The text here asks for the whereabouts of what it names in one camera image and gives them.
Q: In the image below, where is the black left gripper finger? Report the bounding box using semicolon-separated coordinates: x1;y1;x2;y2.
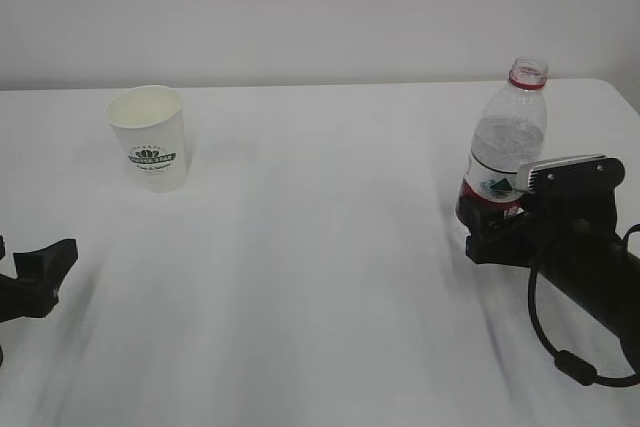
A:
13;239;78;318

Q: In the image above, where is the clear water bottle red label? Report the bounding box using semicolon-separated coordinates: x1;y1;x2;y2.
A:
459;57;548;217

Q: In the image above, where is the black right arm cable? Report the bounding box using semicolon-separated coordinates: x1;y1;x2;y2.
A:
527;224;640;388

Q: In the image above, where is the white paper cup green logo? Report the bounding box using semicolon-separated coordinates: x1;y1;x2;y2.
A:
106;85;188;193

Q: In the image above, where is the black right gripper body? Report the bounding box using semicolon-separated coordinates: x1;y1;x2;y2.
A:
465;186;618;267

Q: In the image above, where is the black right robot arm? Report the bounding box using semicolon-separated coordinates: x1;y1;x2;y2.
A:
458;155;639;388

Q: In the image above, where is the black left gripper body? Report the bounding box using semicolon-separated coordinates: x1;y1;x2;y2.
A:
1;252;30;323

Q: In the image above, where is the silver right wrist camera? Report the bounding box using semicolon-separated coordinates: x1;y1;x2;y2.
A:
515;154;626;197

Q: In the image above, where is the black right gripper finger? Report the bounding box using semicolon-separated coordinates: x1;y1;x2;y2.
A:
458;195;525;237

